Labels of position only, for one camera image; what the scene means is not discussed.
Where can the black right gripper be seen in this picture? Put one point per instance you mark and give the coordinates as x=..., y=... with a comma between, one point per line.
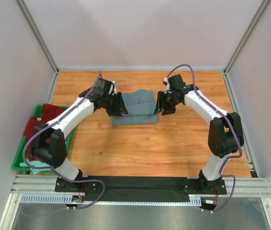
x=161, y=95

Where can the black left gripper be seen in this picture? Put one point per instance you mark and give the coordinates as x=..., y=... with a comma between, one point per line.
x=119, y=107

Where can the blue grey t shirt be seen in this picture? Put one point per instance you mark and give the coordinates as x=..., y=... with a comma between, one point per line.
x=140, y=106

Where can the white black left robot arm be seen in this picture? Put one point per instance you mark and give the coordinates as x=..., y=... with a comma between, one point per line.
x=48, y=144

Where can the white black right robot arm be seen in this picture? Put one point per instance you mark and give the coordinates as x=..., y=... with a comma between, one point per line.
x=225, y=137

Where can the red t shirt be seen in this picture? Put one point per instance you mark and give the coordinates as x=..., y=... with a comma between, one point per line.
x=47, y=113

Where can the black base mat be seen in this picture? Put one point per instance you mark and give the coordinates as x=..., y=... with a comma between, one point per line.
x=143, y=189

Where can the mint green t shirt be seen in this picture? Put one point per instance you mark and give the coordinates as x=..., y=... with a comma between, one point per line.
x=38, y=167

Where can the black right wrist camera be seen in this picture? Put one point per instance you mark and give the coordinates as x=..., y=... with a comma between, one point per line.
x=174, y=83

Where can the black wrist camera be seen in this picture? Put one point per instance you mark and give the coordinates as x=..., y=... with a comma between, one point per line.
x=104, y=87
x=174, y=83

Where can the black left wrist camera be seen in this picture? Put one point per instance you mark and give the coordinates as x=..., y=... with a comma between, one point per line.
x=104, y=87

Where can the aluminium back rail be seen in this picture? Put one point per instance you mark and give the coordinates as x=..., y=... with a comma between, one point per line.
x=136, y=69

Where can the white slotted cable duct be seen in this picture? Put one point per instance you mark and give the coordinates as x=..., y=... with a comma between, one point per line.
x=70, y=200

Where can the aluminium frame rail front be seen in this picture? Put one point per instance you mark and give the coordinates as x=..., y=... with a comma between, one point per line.
x=45, y=184

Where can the aluminium frame post right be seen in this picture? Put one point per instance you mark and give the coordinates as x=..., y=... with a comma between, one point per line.
x=247, y=34

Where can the aluminium frame post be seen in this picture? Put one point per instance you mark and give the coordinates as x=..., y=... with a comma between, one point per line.
x=247, y=34
x=34, y=29

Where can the aluminium frame post left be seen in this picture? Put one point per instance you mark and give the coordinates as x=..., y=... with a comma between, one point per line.
x=34, y=29

